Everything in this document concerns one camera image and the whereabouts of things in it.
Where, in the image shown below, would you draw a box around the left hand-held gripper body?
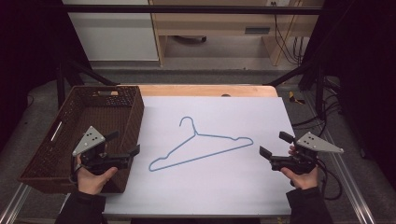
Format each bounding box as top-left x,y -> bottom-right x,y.
72,125 -> 132,175

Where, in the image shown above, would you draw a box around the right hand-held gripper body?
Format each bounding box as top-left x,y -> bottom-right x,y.
269,131 -> 346,175

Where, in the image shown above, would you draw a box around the person's right hand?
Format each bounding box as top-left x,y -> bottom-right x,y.
279,145 -> 320,191

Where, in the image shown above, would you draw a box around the person's left hand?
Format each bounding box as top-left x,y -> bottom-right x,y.
76,155 -> 119,196

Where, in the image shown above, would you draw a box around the brown woven basket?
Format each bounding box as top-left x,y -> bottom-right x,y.
17,85 -> 146,195

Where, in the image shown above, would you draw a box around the yellow and black tool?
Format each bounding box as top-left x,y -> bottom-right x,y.
288,90 -> 306,105

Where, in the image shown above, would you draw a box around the white table mat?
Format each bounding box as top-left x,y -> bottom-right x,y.
102,95 -> 297,217

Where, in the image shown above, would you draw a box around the black curtain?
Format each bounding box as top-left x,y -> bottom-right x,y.
300,0 -> 396,191
0,0 -> 93,153

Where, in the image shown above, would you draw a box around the white cabinet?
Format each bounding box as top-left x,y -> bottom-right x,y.
61,0 -> 160,63

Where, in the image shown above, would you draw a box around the light wooden desk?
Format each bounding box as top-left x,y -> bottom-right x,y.
148,0 -> 325,68

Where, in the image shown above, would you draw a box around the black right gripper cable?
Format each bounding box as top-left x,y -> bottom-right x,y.
315,158 -> 344,202

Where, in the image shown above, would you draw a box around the aluminium rail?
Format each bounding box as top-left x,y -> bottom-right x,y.
302,91 -> 378,224
0,182 -> 33,224

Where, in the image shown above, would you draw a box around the black floor cables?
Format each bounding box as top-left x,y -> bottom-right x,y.
290,76 -> 344,138

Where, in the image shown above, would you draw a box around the black slanted frame strut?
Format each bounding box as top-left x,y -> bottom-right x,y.
55,58 -> 120,110
266,58 -> 326,117

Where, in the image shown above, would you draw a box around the blue wire clothes hanger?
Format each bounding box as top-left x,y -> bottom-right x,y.
148,116 -> 255,173

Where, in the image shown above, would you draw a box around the black hanging cables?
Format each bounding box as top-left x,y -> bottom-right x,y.
272,1 -> 305,66

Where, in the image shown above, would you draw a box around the black horizontal frame bar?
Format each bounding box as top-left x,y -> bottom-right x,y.
61,4 -> 325,16

